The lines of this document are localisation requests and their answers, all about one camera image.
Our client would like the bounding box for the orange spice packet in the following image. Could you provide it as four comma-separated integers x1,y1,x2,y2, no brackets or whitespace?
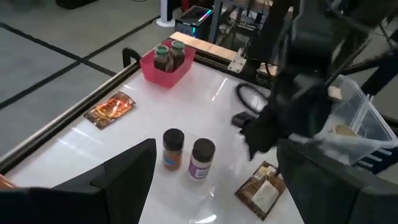
83,91,137,131

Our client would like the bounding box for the black box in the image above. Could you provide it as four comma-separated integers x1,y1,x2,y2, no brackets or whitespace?
55,0,99,10

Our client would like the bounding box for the orange plastic bin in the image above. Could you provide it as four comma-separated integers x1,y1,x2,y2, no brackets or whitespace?
0,173,17,189

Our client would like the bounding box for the purple-label black-lid spice jar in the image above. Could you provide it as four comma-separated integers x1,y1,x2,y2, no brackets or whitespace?
188,138,216,181

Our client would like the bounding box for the black aluminium table frame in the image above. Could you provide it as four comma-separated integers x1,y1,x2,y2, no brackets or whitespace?
0,29,280,175

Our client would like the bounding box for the pink plastic bin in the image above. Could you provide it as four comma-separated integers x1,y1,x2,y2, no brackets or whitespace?
139,39,197,90

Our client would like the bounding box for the white tower fan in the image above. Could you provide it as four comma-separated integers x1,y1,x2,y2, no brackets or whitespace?
155,0,177,28

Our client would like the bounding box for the grey metal cart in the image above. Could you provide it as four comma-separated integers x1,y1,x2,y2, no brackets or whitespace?
207,0,293,44

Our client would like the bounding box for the large clear plastic bin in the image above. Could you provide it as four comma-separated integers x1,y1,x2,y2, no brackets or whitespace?
310,74,398,166

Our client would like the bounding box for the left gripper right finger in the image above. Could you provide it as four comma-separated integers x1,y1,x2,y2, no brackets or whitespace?
275,138,398,224

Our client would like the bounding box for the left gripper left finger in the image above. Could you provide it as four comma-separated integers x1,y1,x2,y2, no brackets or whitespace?
0,138,157,224

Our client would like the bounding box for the black lit computer tower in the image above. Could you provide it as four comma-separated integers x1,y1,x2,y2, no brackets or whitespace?
174,5,215,41

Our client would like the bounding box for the blue-label black-lid spice jar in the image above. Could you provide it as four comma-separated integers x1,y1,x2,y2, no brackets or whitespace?
162,128,185,171

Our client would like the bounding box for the brown spice packet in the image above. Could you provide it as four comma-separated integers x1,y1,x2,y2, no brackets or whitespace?
234,160,287,221

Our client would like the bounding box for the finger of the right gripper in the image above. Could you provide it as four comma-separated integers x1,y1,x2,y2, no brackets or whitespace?
242,105,290,160
231,111,256,129

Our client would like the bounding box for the green-lid spice jar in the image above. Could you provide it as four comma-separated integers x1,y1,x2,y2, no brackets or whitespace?
169,40,187,72
154,44,172,73

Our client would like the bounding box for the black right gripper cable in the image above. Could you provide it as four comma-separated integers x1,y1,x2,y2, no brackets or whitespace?
235,82,271,114

